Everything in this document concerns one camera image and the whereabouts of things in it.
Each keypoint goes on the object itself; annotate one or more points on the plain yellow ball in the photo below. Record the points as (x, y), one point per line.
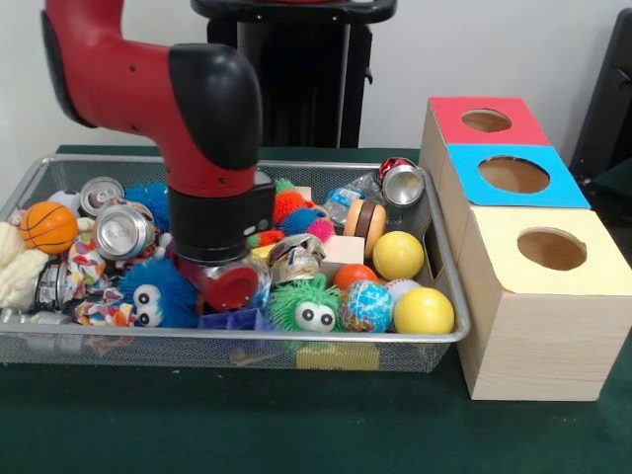
(423, 310)

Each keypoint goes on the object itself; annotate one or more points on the crushed red drink can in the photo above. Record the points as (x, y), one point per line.
(402, 180)

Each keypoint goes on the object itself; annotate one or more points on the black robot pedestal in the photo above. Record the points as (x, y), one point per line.
(306, 74)

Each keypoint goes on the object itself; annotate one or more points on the dark green tablecloth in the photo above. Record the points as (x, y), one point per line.
(619, 180)
(296, 424)

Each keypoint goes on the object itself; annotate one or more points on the black upright panel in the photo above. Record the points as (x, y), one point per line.
(609, 108)

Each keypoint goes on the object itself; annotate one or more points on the plain wooden cube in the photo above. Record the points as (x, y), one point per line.
(345, 249)

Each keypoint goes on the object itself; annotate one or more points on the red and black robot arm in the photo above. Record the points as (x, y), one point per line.
(148, 89)

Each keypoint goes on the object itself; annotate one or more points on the plain orange ball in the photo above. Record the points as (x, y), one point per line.
(355, 275)

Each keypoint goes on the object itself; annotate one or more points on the white toy baseball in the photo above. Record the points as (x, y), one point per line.
(402, 286)

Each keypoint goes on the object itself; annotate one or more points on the yellow ball with seam lines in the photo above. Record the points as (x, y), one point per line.
(398, 255)

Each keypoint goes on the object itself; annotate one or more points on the wooden box with three holes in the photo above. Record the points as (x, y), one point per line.
(543, 345)

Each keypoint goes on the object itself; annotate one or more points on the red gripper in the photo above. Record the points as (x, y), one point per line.
(237, 291)

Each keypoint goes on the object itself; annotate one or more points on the orange toy basketball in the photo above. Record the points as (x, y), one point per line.
(49, 227)

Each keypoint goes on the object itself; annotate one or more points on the toy hamburger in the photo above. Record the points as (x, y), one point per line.
(365, 221)

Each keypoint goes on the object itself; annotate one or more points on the globe print ball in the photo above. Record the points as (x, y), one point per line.
(366, 306)

